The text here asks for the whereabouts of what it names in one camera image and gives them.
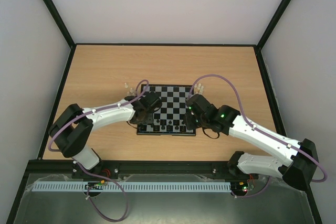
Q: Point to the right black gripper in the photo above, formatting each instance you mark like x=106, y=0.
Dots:
x=191, y=119

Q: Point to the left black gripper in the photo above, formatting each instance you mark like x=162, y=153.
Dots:
x=149, y=120

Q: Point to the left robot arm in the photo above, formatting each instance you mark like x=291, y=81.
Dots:
x=72, y=129

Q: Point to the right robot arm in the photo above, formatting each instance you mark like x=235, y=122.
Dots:
x=291, y=160

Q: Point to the black and silver chessboard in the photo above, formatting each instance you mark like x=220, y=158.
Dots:
x=173, y=109

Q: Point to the white slotted cable duct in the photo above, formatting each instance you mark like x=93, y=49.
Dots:
x=135, y=187

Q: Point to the black aluminium frame rail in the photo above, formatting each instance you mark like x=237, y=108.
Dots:
x=225, y=170

